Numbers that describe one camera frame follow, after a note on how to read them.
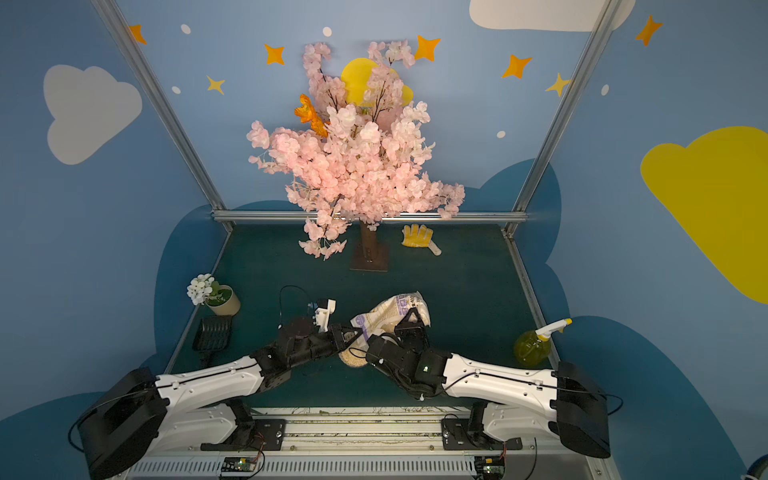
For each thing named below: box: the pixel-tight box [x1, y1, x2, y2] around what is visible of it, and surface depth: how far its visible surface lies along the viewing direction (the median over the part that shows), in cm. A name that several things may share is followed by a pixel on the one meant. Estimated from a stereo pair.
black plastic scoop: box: [192, 316, 232, 367], surface depth 93 cm
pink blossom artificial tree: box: [246, 41, 465, 271], surface depth 71 cm
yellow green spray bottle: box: [514, 318, 573, 368], surface depth 82 cm
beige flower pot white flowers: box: [186, 273, 241, 317], surface depth 90 cm
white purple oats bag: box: [350, 291, 431, 347], surface depth 78 cm
